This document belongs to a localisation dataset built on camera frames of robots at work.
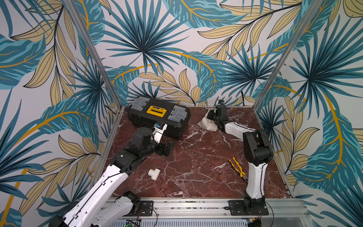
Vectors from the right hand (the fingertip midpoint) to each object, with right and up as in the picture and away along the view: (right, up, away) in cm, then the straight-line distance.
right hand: (198, 113), depth 100 cm
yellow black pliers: (+24, -37, -15) cm, 46 cm away
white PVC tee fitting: (-28, -37, -17) cm, 49 cm away
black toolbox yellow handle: (-36, 0, -8) cm, 37 cm away
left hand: (-20, -16, -30) cm, 39 cm away
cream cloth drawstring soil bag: (+6, -8, -5) cm, 11 cm away
